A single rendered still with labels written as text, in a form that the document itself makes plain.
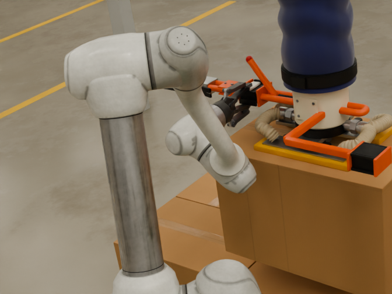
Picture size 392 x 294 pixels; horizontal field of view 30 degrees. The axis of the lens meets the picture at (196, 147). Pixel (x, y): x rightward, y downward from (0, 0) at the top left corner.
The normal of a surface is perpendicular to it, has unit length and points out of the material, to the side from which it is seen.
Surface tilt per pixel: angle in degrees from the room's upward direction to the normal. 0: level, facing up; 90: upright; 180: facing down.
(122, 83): 82
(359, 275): 90
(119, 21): 90
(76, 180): 0
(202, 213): 0
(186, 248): 0
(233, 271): 9
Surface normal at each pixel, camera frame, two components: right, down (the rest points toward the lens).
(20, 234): -0.15, -0.89
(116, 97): 0.07, 0.26
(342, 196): -0.62, 0.42
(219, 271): 0.04, -0.95
